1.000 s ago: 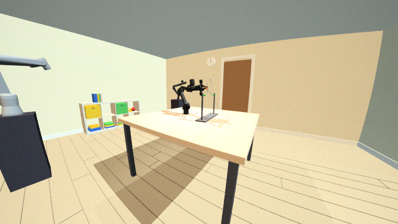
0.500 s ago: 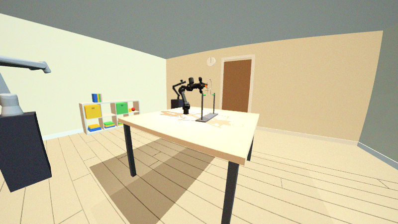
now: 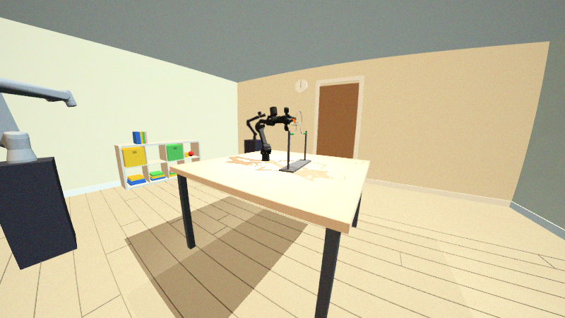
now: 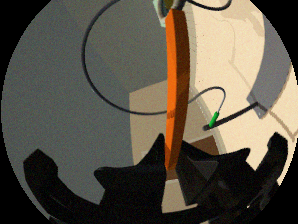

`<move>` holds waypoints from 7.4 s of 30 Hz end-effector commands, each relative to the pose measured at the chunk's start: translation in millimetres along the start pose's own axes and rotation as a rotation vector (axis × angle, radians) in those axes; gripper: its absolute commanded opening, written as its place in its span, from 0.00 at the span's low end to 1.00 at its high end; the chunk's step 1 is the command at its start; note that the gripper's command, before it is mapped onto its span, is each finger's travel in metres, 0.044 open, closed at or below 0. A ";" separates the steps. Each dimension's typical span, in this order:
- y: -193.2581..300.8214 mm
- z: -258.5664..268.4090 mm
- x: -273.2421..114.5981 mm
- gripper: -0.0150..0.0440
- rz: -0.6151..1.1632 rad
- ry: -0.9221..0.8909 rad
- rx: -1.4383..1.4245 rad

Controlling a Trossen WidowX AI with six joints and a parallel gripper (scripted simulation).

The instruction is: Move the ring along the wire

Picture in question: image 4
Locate orange handle with grey loop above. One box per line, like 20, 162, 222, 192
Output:
157, 0, 190, 171

